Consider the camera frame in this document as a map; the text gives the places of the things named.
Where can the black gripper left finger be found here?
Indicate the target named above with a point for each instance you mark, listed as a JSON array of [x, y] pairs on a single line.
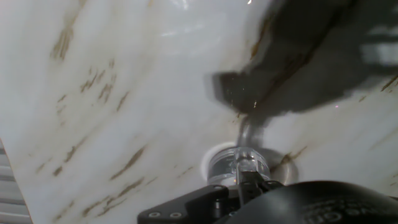
[[199, 207]]

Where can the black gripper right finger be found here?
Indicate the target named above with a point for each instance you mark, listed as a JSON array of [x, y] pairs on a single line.
[[258, 186]]

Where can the clear glass mug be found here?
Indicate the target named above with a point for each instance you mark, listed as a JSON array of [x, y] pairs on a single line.
[[224, 168]]

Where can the white marble pattern board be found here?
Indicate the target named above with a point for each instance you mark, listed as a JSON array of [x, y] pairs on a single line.
[[124, 93]]

